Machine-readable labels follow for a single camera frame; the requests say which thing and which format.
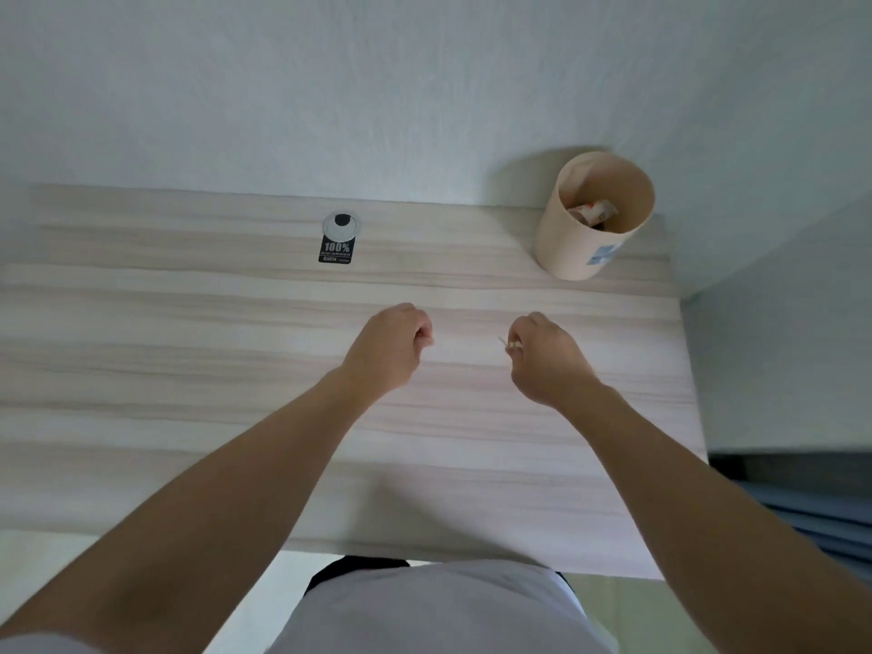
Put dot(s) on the person's left hand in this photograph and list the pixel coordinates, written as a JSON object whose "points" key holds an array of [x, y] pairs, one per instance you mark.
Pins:
{"points": [[385, 350]]}

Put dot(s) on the person's right hand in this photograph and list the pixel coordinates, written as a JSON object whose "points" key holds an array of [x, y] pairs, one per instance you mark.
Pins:
{"points": [[548, 364]]}

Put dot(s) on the person's left fingers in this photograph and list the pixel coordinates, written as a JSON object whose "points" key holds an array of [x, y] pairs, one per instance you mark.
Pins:
{"points": [[419, 328]]}

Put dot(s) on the person's right fingers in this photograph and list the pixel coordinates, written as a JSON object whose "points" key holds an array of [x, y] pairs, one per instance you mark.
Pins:
{"points": [[521, 337]]}

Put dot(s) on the small white paper scrap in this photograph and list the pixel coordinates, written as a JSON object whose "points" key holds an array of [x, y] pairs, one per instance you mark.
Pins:
{"points": [[505, 343]]}

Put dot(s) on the person's left forearm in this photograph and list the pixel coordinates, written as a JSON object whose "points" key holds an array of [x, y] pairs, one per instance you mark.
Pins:
{"points": [[184, 510]]}

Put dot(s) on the person's right forearm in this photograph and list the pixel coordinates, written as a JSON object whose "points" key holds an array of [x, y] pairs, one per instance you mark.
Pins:
{"points": [[708, 524]]}

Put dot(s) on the black label sticker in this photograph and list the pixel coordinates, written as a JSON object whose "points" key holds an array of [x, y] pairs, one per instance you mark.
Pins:
{"points": [[337, 249]]}

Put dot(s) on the blue sticker on bin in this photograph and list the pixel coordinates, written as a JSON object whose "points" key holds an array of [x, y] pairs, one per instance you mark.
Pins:
{"points": [[604, 254]]}

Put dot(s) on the beige cylindrical waste bin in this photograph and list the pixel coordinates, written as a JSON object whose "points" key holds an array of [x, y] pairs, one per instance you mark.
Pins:
{"points": [[586, 228]]}

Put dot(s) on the crumpled wrapper trash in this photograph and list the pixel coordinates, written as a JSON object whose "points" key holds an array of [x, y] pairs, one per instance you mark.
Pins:
{"points": [[591, 212]]}

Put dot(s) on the person's black trousers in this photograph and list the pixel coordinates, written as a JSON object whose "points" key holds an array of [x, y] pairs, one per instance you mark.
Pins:
{"points": [[354, 568]]}

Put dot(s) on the person's white shirt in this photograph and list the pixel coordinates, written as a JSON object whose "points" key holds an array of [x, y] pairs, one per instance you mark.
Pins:
{"points": [[443, 609]]}

